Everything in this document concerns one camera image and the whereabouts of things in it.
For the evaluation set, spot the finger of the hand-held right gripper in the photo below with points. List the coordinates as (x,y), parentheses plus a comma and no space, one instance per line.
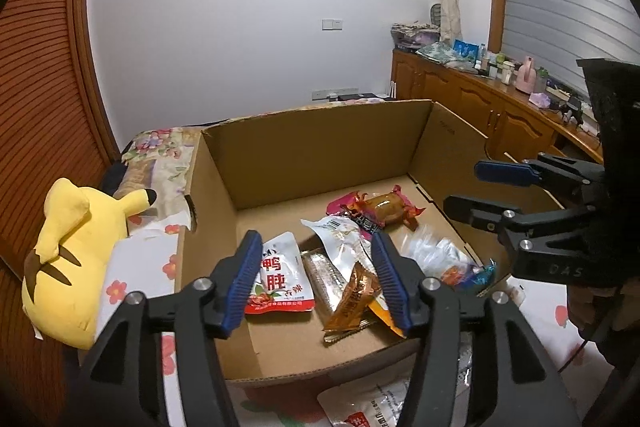
(475,209)
(502,172)

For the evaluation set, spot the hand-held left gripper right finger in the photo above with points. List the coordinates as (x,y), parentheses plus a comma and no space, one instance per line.
(392,279)

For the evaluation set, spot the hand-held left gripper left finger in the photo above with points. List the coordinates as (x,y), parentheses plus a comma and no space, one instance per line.
(245,277)

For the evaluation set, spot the red white snack packet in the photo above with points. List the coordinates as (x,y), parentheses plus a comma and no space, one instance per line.
(280,277)

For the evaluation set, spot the clear blue printed snack bag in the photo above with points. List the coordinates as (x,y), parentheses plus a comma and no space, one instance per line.
(430,252)

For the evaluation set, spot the amber snack packet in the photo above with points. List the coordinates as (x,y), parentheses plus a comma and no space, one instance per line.
(350,302)

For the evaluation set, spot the teal candy wrapper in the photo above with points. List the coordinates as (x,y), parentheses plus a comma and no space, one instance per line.
(485,274)

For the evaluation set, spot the silver white snack packet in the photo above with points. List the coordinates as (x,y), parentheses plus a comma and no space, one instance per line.
(340,234)

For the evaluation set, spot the long white snack packet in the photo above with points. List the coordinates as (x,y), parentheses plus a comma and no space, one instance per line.
(370,402)

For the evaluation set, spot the brown cardboard box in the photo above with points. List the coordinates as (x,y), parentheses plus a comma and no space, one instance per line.
(320,157)

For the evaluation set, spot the person's right hand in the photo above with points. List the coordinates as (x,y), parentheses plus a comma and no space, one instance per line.
(582,307)

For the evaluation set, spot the black small device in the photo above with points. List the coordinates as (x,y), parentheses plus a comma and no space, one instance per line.
(570,109)

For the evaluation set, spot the clear brown snack packet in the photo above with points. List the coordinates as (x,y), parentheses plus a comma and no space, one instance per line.
(325,277)

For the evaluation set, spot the brown cake packet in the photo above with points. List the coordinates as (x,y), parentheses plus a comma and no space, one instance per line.
(385,207)

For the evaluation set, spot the pink candy wrapper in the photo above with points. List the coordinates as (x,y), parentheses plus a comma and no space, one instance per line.
(340,204)

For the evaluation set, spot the wooden cabinet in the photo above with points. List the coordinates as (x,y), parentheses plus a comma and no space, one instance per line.
(450,92)

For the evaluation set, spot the pink kettle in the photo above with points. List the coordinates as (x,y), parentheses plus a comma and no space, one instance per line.
(525,77)

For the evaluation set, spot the white floral bed sheet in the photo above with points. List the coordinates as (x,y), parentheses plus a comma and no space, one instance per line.
(145,262)

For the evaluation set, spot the group of small bottles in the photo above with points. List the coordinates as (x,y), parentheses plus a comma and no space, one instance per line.
(495,67)

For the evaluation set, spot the blue box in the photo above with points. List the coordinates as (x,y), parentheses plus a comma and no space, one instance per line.
(465,49)

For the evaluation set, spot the green patterned cloth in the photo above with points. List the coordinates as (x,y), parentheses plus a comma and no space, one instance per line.
(442,56)

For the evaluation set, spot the floral quilt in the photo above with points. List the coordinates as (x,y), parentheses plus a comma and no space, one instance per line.
(160,167)

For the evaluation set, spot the stack of folded cloths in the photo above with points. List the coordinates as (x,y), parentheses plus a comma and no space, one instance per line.
(412,37)

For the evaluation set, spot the grey oval fan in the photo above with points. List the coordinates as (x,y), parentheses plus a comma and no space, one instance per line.
(436,14)

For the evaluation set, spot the yellow plush toy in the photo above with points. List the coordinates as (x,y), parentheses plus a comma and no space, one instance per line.
(70,267)

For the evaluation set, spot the wooden louvered wardrobe door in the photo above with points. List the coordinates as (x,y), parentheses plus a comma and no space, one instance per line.
(45,82)

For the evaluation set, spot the white wall switch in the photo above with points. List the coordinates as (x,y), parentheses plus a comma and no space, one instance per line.
(333,24)

